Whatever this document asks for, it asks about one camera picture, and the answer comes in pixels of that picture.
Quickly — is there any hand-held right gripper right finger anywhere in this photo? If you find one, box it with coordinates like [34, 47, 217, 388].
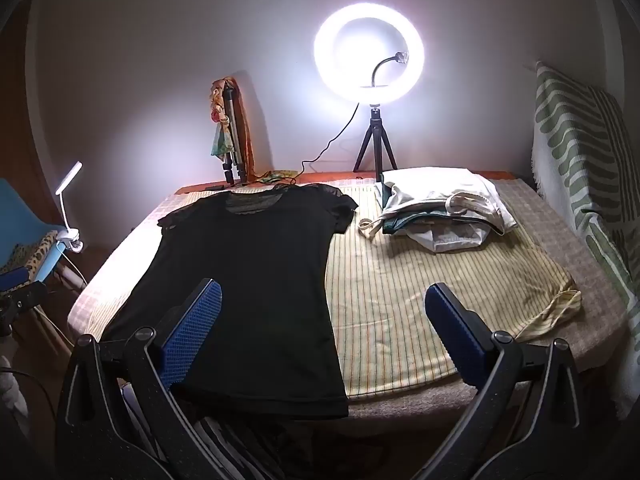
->
[424, 282, 587, 480]

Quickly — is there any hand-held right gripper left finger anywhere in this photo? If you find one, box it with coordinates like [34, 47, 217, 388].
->
[55, 277, 223, 480]

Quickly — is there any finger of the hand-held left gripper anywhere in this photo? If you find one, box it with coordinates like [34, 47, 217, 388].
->
[0, 266, 49, 322]

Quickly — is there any black t-shirt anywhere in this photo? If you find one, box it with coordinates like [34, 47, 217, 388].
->
[100, 183, 360, 420]

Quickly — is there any leopard print cloth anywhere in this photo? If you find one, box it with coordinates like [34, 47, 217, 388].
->
[0, 230, 59, 275]

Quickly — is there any blue chair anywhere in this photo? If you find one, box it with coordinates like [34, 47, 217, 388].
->
[0, 177, 69, 286]

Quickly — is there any yellow striped bed cloth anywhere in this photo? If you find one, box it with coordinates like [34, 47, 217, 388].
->
[100, 182, 583, 403]

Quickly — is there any thin white garment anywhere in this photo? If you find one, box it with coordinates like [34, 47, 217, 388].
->
[406, 222, 490, 254]

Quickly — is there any white clip lamp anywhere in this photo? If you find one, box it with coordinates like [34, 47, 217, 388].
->
[54, 161, 86, 254]

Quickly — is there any person's striped clothing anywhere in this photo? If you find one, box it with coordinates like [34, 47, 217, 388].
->
[192, 405, 301, 480]

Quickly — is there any white folded garment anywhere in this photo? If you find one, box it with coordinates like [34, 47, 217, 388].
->
[381, 166, 519, 235]

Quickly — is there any brown wooden door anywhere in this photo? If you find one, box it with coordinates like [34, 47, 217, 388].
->
[0, 0, 63, 213]

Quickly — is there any green yellow patterned cloth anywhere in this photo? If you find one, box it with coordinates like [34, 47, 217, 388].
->
[252, 170, 298, 186]

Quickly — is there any orange cloth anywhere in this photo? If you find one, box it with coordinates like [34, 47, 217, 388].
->
[232, 77, 257, 179]

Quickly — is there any folded black tripod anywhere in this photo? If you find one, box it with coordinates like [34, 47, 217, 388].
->
[219, 85, 249, 187]

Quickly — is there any white green patterned blanket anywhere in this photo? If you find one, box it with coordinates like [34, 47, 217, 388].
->
[530, 60, 640, 420]

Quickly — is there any colourful patterned scarf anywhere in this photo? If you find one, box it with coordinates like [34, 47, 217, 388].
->
[207, 77, 239, 162]

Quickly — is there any black gooseneck holder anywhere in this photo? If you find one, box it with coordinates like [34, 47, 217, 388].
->
[370, 51, 414, 89]

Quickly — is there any beige drawstring garment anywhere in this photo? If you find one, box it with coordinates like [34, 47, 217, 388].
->
[358, 192, 507, 237]

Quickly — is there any black ring light cable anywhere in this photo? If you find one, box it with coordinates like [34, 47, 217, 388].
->
[299, 104, 361, 178]

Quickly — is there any white ring light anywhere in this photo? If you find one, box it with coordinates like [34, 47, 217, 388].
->
[313, 3, 426, 106]

